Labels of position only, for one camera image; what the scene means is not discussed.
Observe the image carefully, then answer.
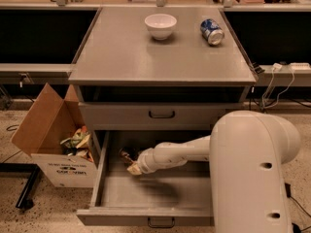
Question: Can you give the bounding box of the black metal table leg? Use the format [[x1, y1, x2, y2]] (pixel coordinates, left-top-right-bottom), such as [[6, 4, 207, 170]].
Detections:
[[0, 163, 40, 211]]

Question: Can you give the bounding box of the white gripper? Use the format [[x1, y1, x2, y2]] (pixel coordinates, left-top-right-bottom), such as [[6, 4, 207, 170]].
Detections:
[[127, 148, 158, 176]]

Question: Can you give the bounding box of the closed grey upper drawer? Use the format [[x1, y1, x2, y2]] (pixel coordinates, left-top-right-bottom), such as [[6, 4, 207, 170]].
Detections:
[[79, 102, 243, 130]]

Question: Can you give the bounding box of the white power strip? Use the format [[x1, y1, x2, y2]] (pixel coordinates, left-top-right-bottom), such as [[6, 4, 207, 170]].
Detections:
[[290, 62, 310, 71]]

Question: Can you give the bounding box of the grey drawer cabinet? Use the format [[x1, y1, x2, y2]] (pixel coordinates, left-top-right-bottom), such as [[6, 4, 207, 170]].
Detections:
[[69, 6, 256, 148]]

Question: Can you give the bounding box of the open grey middle drawer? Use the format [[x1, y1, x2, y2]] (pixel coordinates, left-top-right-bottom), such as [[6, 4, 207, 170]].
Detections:
[[77, 131, 214, 228]]

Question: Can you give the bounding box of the white ceramic bowl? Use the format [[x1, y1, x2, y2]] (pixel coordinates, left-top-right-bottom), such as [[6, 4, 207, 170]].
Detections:
[[145, 14, 177, 40]]

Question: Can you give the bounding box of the cardboard box with trash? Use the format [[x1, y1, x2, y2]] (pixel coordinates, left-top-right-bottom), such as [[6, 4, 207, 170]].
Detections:
[[11, 83, 97, 188]]

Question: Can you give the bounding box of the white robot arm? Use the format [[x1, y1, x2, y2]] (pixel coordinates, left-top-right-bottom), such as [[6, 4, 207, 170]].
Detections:
[[128, 111, 301, 233]]

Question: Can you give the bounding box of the black power adapter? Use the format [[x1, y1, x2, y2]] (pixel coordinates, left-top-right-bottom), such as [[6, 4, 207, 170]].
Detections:
[[285, 183, 292, 198]]

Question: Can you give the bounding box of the blue soda can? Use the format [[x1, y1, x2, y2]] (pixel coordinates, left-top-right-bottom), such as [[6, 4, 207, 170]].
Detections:
[[200, 18, 225, 46]]

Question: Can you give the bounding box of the black power cable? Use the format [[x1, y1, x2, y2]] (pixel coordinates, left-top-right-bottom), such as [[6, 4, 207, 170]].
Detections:
[[247, 86, 311, 233]]

